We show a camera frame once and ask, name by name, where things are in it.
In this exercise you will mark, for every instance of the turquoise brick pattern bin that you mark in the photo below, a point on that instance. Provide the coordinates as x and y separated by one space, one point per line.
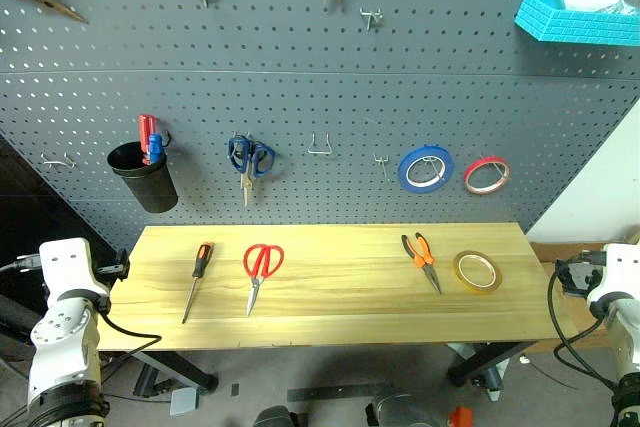
575 26

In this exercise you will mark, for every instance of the yellow tape roll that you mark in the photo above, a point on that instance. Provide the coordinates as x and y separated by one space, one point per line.
460 274

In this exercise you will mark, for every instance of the thin silver single hook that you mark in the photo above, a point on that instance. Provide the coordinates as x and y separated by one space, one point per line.
382 167

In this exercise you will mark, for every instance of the blue tape roll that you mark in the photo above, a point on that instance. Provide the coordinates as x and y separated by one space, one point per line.
406 178

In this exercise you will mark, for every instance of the flat silver double hook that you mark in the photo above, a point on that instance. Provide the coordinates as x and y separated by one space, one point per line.
59 162

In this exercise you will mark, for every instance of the black cup holder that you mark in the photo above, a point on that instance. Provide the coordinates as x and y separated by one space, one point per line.
150 187

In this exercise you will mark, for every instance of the black flat metal bar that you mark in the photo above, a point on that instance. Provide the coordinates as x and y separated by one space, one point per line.
335 391

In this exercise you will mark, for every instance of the small orange object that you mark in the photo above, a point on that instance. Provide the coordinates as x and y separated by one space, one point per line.
461 417

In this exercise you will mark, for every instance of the orange black screwdriver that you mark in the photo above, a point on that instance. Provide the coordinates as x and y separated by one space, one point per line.
202 262

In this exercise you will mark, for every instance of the grey metal pegboard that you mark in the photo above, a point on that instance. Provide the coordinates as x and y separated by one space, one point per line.
320 87

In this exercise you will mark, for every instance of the grey rounded shape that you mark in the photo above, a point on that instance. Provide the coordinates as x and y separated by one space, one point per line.
400 409

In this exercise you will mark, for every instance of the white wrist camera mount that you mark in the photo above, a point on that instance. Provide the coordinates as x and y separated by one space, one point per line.
65 267
620 272

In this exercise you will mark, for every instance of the small silver pegboard hook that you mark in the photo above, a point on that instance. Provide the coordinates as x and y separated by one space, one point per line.
370 17

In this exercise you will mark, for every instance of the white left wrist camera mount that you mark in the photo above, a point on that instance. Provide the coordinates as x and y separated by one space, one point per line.
65 267

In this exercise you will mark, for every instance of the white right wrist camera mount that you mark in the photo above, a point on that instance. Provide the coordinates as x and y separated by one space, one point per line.
620 272

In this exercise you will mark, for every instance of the dark rounded shape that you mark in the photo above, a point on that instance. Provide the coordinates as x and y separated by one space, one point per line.
275 418

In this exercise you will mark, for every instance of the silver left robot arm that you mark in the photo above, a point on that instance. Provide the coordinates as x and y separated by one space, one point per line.
60 347

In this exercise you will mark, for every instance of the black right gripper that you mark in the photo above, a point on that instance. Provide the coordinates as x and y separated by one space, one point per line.
575 278

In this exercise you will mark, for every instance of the black table leg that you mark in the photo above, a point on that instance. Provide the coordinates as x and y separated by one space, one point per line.
485 361
185 369

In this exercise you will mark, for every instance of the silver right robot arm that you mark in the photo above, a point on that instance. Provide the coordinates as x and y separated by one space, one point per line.
625 362

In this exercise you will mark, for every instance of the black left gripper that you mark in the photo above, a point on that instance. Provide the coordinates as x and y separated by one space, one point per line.
109 269

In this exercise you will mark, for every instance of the red tape roll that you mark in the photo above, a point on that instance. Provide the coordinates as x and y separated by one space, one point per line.
470 188

